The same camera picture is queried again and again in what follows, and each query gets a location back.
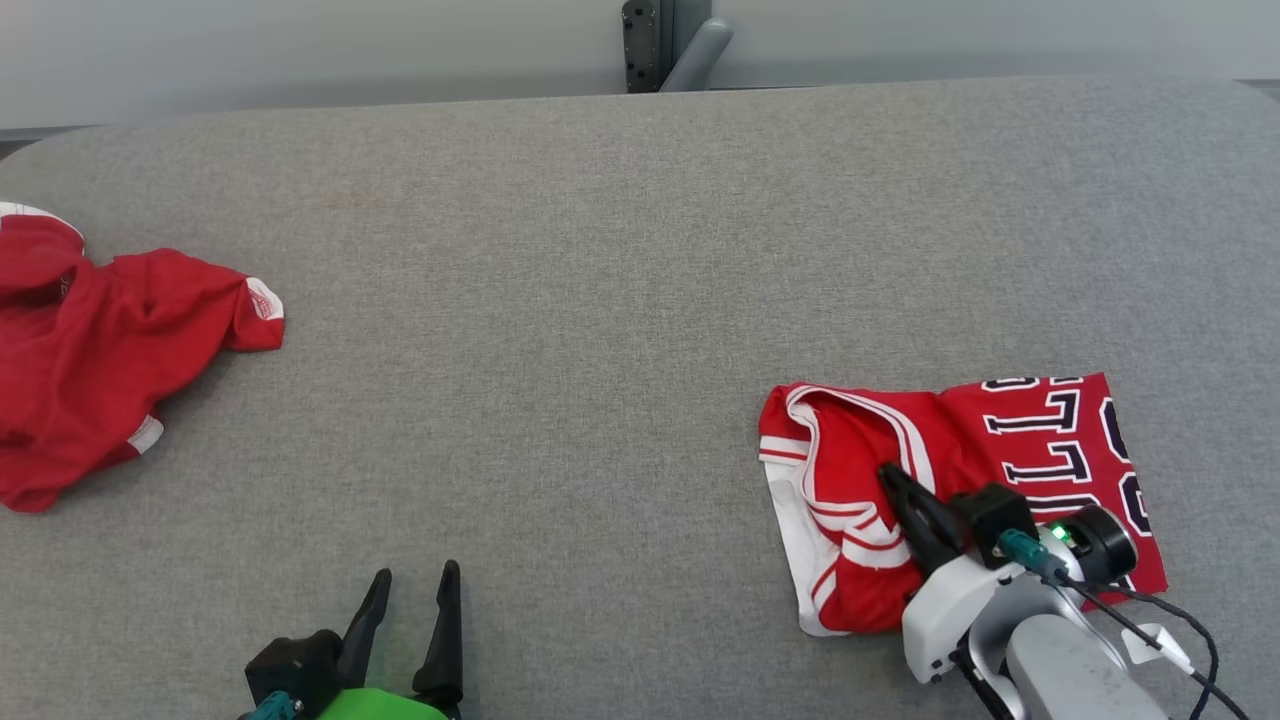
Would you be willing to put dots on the teal left camera connector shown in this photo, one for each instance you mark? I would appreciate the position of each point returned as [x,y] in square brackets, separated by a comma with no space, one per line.
[272,710]

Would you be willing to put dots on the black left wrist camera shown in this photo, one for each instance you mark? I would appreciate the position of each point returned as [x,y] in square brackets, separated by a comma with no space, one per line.
[295,665]

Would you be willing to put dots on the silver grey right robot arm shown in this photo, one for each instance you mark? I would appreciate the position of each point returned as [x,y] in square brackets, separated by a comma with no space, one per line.
[1060,670]

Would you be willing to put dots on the plain red garment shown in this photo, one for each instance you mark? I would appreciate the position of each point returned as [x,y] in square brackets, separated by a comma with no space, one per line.
[90,380]

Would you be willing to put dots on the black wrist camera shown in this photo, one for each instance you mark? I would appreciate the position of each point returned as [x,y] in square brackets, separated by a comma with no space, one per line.
[295,665]
[990,520]

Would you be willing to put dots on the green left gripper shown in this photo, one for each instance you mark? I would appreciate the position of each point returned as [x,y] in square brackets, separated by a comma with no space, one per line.
[380,708]

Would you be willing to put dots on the red white lettered jersey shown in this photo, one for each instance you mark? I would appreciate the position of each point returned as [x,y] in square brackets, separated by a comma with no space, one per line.
[850,590]

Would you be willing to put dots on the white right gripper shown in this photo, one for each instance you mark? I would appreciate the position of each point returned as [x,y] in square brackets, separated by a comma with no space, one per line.
[935,620]

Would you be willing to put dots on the teal camera connector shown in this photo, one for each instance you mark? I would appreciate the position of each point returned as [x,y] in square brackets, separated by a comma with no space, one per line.
[272,710]
[1025,552]

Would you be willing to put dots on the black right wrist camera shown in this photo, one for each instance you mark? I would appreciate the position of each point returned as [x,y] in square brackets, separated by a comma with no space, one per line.
[990,520]

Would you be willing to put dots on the grey rounded metal tube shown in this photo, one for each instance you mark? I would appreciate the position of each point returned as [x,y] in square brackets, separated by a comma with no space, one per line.
[700,55]

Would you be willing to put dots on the teal right camera connector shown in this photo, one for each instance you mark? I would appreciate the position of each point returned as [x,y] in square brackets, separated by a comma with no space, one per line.
[1025,552]

